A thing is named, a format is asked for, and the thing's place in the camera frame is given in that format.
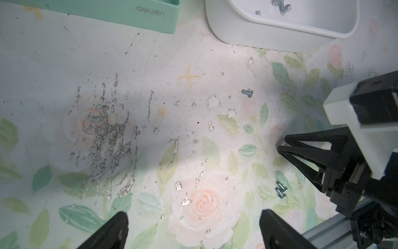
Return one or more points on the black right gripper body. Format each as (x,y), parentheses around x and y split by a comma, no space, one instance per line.
(351,175)

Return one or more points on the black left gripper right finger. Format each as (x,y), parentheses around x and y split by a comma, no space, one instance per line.
(277,234)

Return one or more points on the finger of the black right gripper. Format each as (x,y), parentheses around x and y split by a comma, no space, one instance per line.
(314,140)
(315,163)

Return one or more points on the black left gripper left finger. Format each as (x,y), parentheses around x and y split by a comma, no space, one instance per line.
(112,235)

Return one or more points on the white plastic storage box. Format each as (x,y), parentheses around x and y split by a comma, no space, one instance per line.
(306,27)

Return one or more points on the silver screw near box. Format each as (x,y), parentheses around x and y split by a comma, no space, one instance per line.
(249,93)

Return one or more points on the silver screw in box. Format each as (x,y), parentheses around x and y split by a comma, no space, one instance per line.
(283,9)

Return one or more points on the silver screw pair upper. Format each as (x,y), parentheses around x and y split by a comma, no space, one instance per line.
(281,187)

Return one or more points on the silver screw pair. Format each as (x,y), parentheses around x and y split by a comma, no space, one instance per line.
(281,187)
(280,193)

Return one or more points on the silver screw pair lower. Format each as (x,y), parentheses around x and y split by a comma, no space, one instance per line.
(280,193)

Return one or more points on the floral table mat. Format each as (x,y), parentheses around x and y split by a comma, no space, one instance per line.
(98,118)

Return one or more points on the green plastic file organizer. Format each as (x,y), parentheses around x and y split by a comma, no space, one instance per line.
(160,16)

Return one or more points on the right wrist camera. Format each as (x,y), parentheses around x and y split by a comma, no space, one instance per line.
(370,110)

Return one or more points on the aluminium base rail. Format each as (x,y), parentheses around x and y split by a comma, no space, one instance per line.
(372,225)

